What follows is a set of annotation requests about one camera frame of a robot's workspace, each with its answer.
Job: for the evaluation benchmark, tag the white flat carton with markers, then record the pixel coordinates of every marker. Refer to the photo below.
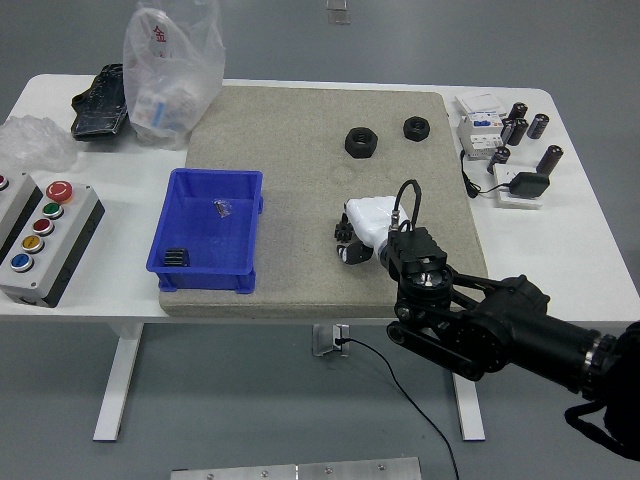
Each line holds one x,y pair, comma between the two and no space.
479,102

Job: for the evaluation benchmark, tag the silver table control bracket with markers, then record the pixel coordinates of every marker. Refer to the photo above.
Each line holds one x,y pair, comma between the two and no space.
327,340

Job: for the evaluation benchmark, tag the black plastic tray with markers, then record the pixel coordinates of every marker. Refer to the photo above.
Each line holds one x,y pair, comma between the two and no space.
97,110

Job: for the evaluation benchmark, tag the grey-brown mat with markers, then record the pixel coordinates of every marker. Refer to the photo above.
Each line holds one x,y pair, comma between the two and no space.
310,280

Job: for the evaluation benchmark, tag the white power socket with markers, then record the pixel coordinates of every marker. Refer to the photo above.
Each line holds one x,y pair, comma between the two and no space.
505,197

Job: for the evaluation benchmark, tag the small black hex nut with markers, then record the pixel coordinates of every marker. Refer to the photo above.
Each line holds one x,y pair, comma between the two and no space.
416,128

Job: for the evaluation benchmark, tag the black cylindrical capacitor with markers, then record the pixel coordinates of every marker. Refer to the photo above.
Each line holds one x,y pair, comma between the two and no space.
500,156
550,158
518,111
506,131
538,125
520,131

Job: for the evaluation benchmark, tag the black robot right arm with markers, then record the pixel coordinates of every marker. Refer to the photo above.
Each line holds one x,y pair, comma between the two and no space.
500,320

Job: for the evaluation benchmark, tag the large black hex nut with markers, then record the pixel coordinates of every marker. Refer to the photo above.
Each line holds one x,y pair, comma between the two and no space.
361,142

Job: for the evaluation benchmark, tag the clear floor bracket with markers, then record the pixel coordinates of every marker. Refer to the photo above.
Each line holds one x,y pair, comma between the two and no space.
338,11

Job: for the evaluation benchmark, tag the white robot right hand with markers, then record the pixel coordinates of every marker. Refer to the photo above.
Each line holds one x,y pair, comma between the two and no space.
370,217

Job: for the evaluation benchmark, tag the black power adapter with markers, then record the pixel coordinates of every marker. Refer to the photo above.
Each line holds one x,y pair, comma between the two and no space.
528,185

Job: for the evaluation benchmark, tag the silver metal plate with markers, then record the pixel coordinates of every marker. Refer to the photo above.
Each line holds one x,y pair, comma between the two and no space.
300,470

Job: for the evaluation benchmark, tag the black bevel gear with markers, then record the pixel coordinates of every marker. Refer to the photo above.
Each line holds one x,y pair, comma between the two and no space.
175,257

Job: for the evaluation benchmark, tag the white circuit breaker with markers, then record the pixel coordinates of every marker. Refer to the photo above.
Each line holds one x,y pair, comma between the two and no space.
480,137

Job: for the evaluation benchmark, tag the clear bubble wrap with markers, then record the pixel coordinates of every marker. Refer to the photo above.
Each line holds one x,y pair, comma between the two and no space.
35,142

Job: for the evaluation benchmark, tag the grey five-button control box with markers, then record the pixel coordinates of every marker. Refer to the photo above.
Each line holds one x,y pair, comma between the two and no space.
45,250

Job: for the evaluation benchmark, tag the small black spur gear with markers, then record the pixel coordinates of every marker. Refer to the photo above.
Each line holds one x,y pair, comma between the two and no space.
340,232

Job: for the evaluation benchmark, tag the white table leg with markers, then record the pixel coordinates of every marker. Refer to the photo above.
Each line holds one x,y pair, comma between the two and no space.
470,410
117,380

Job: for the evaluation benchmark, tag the small clear screw bag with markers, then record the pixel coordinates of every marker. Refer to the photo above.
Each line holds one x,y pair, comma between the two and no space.
222,208

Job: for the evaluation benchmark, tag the white plastic shopping bag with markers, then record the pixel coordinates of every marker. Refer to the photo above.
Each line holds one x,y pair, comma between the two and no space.
170,85

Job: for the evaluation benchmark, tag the blue plastic box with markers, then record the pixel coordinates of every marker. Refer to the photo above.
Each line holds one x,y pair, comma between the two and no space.
210,235

